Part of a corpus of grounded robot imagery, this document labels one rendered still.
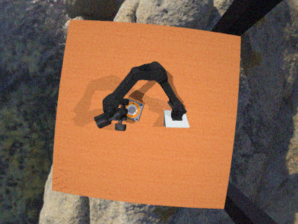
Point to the orange round plate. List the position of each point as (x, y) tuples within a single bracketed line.
[(137, 110)]

